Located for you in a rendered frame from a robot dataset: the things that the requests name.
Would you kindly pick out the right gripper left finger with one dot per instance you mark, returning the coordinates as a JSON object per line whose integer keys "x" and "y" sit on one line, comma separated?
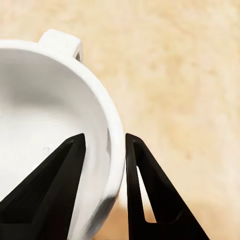
{"x": 42, "y": 205}

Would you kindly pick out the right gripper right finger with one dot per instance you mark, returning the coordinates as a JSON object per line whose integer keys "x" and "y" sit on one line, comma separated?
{"x": 174, "y": 220}

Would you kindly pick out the countertop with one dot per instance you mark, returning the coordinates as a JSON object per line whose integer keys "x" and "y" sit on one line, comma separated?
{"x": 172, "y": 68}

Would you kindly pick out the coffee cup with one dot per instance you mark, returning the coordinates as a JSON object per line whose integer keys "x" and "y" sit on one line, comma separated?
{"x": 47, "y": 96}

